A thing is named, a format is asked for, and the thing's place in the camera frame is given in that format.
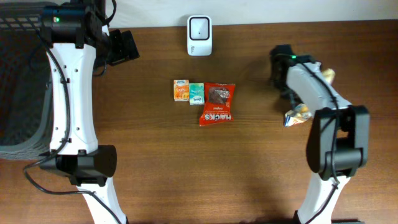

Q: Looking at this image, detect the orange tissue pack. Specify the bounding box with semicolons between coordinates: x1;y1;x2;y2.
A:
174;80;190;101

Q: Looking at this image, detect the red Hacks candy bag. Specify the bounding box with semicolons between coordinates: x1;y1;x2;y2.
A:
199;83;236;126

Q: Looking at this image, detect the green tissue pack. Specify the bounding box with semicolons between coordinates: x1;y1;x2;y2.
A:
189;83;205;105

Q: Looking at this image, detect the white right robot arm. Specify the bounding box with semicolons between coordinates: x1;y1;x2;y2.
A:
269;44;370;223

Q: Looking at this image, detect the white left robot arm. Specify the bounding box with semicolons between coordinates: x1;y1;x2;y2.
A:
39;1;139;223

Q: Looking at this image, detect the white barcode scanner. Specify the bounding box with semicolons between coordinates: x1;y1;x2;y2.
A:
187;15;213;57

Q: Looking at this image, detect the dark grey plastic basket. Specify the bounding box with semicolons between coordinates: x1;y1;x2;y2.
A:
1;1;53;160

